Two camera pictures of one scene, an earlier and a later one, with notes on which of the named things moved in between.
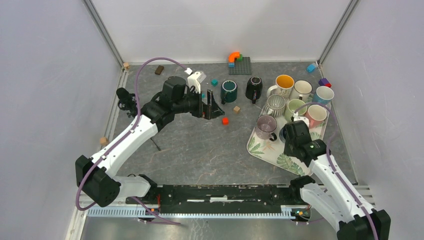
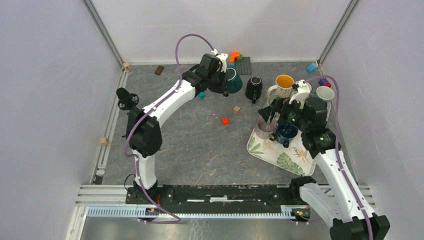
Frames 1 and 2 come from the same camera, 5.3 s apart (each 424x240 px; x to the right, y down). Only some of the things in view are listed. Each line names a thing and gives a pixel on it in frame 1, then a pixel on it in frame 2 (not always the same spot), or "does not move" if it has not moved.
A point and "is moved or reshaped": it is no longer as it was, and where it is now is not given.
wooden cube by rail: x=104 y=141 does not move
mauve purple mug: x=265 y=126 does not move
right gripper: x=286 y=149 -> x=280 y=106
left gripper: x=214 y=110 -> x=223 y=88
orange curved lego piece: x=233 y=55 does not move
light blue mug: x=323 y=95 does not move
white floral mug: x=284 y=85 does not move
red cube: x=225 y=121 does not move
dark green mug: x=228 y=91 is moved or reshaped
